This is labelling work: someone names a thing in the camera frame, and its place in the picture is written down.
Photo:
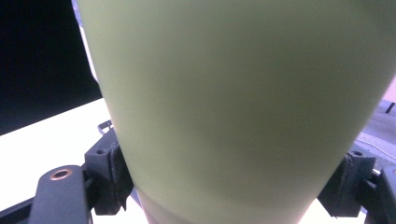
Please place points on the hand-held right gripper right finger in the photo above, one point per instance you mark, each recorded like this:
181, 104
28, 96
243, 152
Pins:
348, 186

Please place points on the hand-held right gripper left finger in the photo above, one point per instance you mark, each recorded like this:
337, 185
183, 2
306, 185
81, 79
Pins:
104, 174

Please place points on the green bottle with white cap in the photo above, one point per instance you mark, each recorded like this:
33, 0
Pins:
233, 93

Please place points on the black curtain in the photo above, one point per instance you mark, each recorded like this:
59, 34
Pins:
37, 56

